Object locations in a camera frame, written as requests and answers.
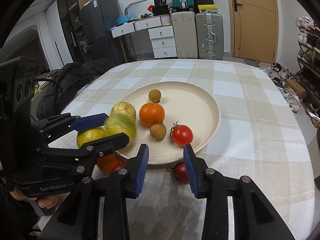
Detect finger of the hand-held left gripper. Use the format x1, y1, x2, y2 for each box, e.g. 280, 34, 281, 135
32, 113, 109, 140
36, 132, 130, 159

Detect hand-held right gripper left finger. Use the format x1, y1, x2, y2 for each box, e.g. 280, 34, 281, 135
37, 144, 150, 240

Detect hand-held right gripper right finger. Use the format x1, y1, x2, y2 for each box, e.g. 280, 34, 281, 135
183, 145, 297, 240

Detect large yellow-green round fruit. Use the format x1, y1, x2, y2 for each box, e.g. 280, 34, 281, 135
104, 114, 137, 140

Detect brown longan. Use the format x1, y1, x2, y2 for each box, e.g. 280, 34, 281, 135
150, 123, 167, 140
148, 89, 162, 103

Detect orange mandarin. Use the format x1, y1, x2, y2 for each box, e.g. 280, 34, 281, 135
139, 102, 166, 127
96, 152, 120, 173

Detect cream round plate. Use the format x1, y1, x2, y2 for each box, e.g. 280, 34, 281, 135
114, 81, 221, 165

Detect person's left hand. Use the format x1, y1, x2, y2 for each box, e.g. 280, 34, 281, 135
10, 192, 59, 209

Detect small yellow-green round fruit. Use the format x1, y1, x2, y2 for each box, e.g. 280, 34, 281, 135
76, 127, 107, 150

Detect wrinkled yellow round fruit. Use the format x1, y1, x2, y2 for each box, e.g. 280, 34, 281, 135
111, 102, 137, 123

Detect black jacket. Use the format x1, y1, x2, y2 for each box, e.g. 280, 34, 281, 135
37, 59, 117, 120

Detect brown curtain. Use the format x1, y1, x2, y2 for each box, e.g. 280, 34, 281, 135
24, 41, 50, 73

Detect dark grey refrigerator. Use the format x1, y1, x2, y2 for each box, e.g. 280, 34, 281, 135
79, 0, 125, 68

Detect white drawer cabinet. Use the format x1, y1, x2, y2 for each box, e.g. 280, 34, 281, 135
148, 26, 178, 58

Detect blue plastic bag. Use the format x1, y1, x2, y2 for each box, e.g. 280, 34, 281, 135
117, 12, 133, 25

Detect white desk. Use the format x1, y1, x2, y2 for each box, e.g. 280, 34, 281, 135
111, 15, 173, 39

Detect brown wardrobe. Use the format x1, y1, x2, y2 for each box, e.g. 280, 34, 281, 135
56, 0, 94, 65

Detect pile of white sneakers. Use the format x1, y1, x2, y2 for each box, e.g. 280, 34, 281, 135
260, 61, 303, 113

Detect beige suitcase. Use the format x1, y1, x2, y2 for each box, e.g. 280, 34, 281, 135
171, 11, 199, 59

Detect black bag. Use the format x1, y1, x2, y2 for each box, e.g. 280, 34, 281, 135
152, 5, 170, 16

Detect brown cardboard box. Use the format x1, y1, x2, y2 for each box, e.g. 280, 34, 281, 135
284, 79, 306, 97

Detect silver suitcase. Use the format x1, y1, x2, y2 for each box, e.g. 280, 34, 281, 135
195, 12, 224, 60

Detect wooden shoe rack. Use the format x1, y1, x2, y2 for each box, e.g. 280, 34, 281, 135
296, 17, 320, 105

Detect tan wooden door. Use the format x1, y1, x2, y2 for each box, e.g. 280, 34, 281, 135
224, 0, 279, 60

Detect black yellow shoe box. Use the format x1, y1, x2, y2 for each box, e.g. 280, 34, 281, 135
195, 0, 219, 14

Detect rows of assorted shoes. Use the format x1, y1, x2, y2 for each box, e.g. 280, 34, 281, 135
296, 17, 320, 63

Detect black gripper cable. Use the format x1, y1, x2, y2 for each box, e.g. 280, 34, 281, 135
36, 79, 63, 110

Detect grey curved metal frame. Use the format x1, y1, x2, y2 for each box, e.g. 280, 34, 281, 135
124, 0, 154, 18

